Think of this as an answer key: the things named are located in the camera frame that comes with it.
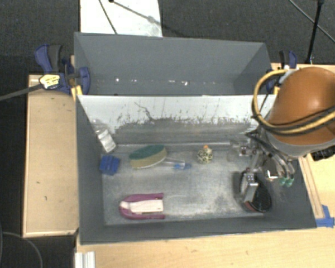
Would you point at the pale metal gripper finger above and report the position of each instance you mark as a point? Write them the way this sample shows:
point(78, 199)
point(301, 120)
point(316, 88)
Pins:
point(244, 186)
point(251, 188)

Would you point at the black oval object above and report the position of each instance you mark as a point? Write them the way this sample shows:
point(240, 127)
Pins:
point(262, 198)

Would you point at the small spotted toy animal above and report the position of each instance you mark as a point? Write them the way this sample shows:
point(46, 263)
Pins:
point(205, 155)

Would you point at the grey metal bin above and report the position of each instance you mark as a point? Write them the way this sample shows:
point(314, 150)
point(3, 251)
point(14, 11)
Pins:
point(184, 183)

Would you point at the clear tube with blue tip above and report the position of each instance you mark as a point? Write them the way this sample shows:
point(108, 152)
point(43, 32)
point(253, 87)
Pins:
point(178, 165)

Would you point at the green and yellow round sponge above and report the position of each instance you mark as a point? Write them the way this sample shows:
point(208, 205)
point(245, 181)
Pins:
point(148, 156)

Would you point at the purple and white stapler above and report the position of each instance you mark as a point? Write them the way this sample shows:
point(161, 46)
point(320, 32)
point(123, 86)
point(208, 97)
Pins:
point(145, 206)

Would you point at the blue ribbed block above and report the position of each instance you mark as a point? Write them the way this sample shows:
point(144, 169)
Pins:
point(109, 165)

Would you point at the clear plastic bottle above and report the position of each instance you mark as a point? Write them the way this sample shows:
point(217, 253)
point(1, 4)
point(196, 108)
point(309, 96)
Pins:
point(105, 139)

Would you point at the pale wood board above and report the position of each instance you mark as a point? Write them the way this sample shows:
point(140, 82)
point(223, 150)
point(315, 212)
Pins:
point(50, 160)

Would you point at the black cylinder on white bracket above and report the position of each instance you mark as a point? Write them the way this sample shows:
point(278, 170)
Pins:
point(325, 153)

